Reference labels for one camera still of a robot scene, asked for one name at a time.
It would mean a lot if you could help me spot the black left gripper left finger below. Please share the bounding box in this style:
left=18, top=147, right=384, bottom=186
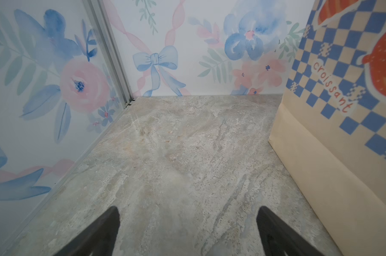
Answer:
left=56, top=206, right=120, bottom=256

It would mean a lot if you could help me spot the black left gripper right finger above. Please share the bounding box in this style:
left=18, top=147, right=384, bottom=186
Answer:
left=256, top=206, right=323, bottom=256

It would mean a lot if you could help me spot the aluminium corner post left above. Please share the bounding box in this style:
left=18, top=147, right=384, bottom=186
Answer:
left=82, top=0, right=134, bottom=107

